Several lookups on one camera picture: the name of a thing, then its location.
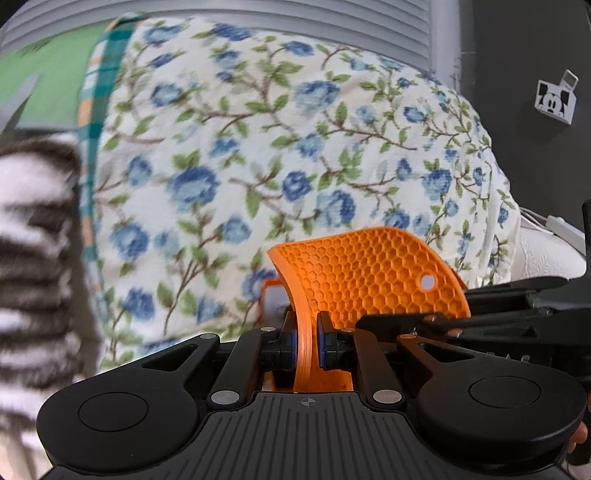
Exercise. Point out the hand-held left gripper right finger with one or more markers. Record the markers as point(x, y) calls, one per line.
point(324, 346)

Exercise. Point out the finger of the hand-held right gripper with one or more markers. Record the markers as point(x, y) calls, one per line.
point(406, 323)

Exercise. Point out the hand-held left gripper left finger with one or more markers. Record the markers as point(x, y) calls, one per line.
point(287, 346)

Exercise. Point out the orange cardboard box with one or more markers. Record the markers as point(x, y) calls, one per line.
point(272, 284)

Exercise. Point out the orange silicone honeycomb mat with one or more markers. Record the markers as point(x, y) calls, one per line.
point(369, 267)

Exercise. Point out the person's right hand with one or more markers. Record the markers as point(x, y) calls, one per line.
point(579, 436)

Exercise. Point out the cream textured bedspread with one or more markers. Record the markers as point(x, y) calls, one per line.
point(540, 254)

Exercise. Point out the white power strip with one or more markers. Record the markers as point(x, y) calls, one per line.
point(567, 228)

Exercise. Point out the blue floral blanket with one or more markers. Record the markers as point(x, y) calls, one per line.
point(277, 138)

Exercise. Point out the white cartoon mouse box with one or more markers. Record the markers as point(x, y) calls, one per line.
point(556, 99)

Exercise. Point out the brown white striped fluffy blanket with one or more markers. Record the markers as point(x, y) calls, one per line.
point(37, 258)

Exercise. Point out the white slatted blind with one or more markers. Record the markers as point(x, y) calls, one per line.
point(231, 14)

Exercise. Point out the green pillow with plaid edge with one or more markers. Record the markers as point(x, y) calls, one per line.
point(51, 78)

